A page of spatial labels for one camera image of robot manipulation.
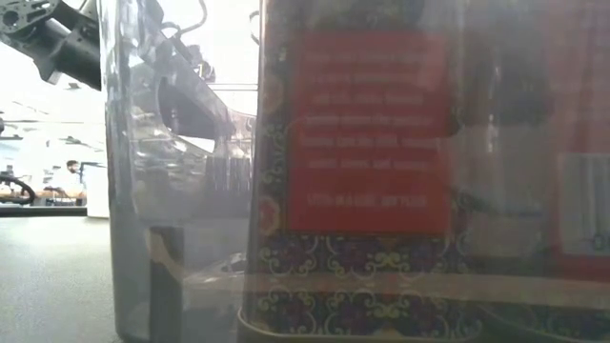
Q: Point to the black aluminium table frame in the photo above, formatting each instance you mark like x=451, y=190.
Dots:
x=43, y=212

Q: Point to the clear plastic tray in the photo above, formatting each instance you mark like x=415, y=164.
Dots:
x=133, y=190

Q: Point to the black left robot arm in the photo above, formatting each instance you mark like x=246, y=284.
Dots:
x=76, y=52

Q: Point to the person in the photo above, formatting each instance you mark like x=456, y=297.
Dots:
x=72, y=167

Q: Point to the wooden desk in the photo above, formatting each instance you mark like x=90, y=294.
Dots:
x=57, y=194

